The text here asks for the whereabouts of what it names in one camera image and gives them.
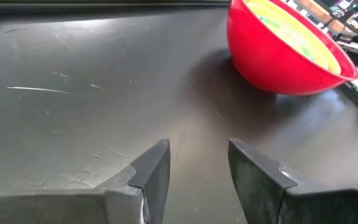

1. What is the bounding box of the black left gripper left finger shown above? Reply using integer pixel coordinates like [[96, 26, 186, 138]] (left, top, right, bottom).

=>
[[0, 139, 171, 224]]

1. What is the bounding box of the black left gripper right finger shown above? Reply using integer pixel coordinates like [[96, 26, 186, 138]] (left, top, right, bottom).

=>
[[227, 138, 358, 224]]

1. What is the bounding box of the large red plastic bowl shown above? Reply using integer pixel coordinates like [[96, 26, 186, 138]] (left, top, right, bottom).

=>
[[226, 0, 358, 96]]

